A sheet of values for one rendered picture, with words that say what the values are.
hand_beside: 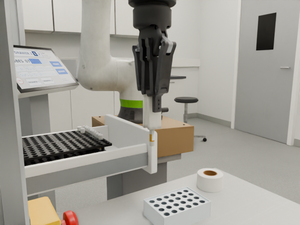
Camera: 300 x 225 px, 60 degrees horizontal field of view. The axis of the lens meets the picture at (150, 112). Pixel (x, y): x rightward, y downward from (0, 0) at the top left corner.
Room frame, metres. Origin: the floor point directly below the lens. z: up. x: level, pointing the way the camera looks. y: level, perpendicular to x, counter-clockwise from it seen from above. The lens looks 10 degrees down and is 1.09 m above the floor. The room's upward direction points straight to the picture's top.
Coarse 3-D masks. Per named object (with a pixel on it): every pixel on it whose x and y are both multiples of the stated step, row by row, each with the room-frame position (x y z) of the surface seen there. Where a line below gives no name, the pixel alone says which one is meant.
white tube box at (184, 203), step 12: (168, 192) 0.57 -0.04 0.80; (180, 192) 0.57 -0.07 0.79; (192, 192) 0.57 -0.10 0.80; (144, 204) 0.53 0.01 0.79; (156, 204) 0.52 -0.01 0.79; (168, 204) 0.52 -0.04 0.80; (180, 204) 0.52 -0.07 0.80; (192, 204) 0.52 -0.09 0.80; (204, 204) 0.52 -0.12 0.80; (156, 216) 0.49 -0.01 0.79; (168, 216) 0.47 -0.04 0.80; (180, 216) 0.48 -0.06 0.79; (192, 216) 0.50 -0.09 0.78; (204, 216) 0.52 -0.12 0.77
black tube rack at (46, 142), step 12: (72, 132) 0.73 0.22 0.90; (24, 144) 0.61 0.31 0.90; (36, 144) 0.62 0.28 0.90; (48, 144) 0.61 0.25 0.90; (60, 144) 0.61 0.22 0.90; (72, 144) 0.62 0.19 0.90; (84, 144) 0.61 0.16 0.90; (96, 144) 0.61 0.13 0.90; (24, 156) 0.54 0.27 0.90; (36, 156) 0.54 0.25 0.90; (48, 156) 0.54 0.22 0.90; (60, 156) 0.61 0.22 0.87; (72, 156) 0.61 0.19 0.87
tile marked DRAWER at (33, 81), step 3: (33, 78) 1.38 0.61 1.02; (36, 78) 1.39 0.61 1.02; (27, 81) 1.32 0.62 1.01; (30, 81) 1.34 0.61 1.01; (33, 81) 1.36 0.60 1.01; (36, 81) 1.37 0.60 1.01; (39, 81) 1.40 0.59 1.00; (30, 84) 1.32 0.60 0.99; (33, 84) 1.34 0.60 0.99; (36, 84) 1.35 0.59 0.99; (39, 84) 1.37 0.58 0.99; (42, 84) 1.40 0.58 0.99
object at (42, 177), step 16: (96, 128) 0.81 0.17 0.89; (144, 144) 0.63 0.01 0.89; (64, 160) 0.52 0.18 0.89; (80, 160) 0.54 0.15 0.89; (96, 160) 0.56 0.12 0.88; (112, 160) 0.58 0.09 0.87; (128, 160) 0.60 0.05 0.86; (144, 160) 0.63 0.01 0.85; (32, 176) 0.49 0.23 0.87; (48, 176) 0.50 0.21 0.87; (64, 176) 0.52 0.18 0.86; (80, 176) 0.54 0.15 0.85; (96, 176) 0.56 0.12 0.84; (32, 192) 0.48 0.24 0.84
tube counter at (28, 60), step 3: (27, 60) 1.45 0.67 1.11; (30, 60) 1.47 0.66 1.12; (33, 60) 1.50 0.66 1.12; (36, 60) 1.52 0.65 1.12; (39, 60) 1.55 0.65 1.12; (42, 60) 1.57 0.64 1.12; (45, 60) 1.60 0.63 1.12; (27, 63) 1.43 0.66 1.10; (30, 63) 1.45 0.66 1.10; (33, 63) 1.48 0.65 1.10; (36, 63) 1.50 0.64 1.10; (39, 63) 1.52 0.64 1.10; (42, 63) 1.55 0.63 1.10; (45, 63) 1.57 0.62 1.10; (48, 63) 1.60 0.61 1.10
